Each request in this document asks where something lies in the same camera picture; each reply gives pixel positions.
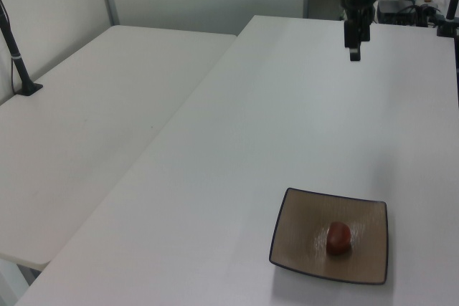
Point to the small round red food item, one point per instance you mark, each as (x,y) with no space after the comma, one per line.
(338,238)

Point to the square brown ceramic plate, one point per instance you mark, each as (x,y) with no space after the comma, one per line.
(305,234)

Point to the black electronics box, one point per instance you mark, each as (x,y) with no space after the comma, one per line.
(398,12)

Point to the black clamp stand pole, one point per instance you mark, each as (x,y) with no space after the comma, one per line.
(450,8)

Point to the black camera stand pole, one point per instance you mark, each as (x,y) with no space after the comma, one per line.
(16,58)

